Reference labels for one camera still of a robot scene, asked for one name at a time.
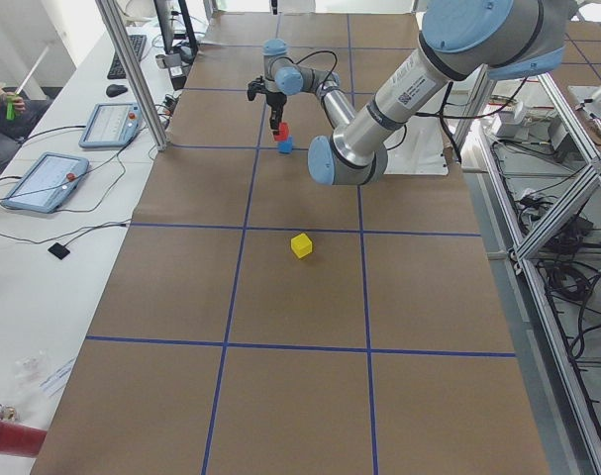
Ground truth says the teach pendant tablet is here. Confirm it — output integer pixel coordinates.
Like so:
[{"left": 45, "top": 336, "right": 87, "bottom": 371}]
[
  {"left": 78, "top": 103, "right": 143, "bottom": 149},
  {"left": 1, "top": 152, "right": 89, "bottom": 214}
]

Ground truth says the black camera cable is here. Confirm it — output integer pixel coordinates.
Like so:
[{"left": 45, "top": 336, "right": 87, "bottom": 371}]
[{"left": 292, "top": 48, "right": 340, "bottom": 95}]

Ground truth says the blue cube block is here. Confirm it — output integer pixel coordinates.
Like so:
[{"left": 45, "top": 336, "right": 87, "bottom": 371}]
[{"left": 277, "top": 137, "right": 294, "bottom": 154}]

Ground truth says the black computer mouse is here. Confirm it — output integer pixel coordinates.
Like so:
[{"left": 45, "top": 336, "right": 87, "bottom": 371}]
[{"left": 105, "top": 84, "right": 128, "bottom": 98}]

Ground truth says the red cube block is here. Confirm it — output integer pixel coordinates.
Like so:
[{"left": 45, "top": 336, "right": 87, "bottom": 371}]
[{"left": 272, "top": 122, "right": 289, "bottom": 143}]

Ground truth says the near teach pendant tablet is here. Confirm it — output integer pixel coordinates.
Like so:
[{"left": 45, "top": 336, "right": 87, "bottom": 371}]
[{"left": 1, "top": 152, "right": 89, "bottom": 214}]

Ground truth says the yellow cube block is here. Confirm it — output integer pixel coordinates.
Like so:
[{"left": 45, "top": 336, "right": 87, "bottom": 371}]
[{"left": 290, "top": 233, "right": 313, "bottom": 259}]

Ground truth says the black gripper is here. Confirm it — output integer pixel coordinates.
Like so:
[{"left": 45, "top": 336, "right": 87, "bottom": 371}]
[{"left": 265, "top": 91, "right": 286, "bottom": 133}]

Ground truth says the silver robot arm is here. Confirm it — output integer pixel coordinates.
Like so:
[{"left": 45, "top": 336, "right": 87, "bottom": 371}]
[{"left": 247, "top": 0, "right": 578, "bottom": 185}]

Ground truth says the aluminium frame post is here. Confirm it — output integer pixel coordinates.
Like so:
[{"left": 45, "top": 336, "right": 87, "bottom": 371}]
[{"left": 95, "top": 0, "right": 168, "bottom": 151}]

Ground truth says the red cylinder bottle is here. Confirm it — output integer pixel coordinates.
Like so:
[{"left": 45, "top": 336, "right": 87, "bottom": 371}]
[{"left": 0, "top": 421, "right": 48, "bottom": 458}]

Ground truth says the black keyboard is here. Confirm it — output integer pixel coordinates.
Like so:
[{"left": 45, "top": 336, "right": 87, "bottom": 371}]
[{"left": 106, "top": 34, "right": 148, "bottom": 80}]

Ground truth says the small black square pad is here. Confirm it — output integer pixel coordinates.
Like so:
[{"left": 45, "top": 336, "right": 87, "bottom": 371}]
[{"left": 48, "top": 242, "right": 70, "bottom": 260}]

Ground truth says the black computer monitor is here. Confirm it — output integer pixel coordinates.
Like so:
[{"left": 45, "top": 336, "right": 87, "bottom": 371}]
[{"left": 153, "top": 0, "right": 199, "bottom": 64}]

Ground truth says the far teach pendant tablet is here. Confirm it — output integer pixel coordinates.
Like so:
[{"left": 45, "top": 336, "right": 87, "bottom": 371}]
[{"left": 78, "top": 103, "right": 143, "bottom": 149}]

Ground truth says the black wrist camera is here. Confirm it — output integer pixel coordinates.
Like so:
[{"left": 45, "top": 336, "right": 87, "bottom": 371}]
[{"left": 247, "top": 76, "right": 267, "bottom": 102}]

